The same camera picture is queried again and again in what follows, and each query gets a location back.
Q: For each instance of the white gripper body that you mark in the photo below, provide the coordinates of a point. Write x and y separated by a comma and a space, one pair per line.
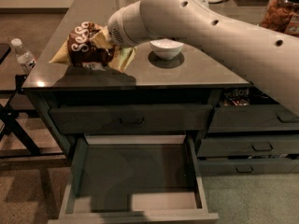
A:
120, 28

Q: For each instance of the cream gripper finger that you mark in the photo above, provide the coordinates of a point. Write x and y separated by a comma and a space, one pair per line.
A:
102, 40

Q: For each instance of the brown SenSal chip bag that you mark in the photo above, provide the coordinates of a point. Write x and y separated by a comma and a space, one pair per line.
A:
79, 51

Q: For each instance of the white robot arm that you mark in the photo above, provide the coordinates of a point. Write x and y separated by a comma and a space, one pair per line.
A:
267, 59

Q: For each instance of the grey top left drawer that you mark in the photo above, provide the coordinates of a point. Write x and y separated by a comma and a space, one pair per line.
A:
130, 119

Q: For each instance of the dark snack bag in drawer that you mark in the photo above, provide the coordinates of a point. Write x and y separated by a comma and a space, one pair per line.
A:
235, 97

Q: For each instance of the grey top right drawer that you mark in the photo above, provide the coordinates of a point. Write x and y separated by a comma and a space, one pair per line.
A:
253, 118

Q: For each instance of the grey middle right drawer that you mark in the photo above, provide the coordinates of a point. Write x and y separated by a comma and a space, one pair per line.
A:
249, 146

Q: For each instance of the open grey middle drawer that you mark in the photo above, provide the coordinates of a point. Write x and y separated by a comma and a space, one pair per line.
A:
135, 180

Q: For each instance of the grey bottom right drawer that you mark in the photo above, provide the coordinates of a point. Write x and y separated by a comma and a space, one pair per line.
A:
248, 167

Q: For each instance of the white ceramic bowl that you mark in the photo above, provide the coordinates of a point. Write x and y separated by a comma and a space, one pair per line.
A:
166, 49

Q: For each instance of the grey kitchen island cabinet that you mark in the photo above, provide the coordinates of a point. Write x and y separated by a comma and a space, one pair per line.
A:
192, 77

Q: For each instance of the clear plastic water bottle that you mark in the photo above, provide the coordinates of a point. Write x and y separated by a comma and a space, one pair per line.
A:
24, 56

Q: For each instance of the black folding side table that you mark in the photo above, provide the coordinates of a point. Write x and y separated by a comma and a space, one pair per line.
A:
23, 132

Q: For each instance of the clear jar of nuts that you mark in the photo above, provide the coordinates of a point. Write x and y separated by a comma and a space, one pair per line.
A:
282, 16

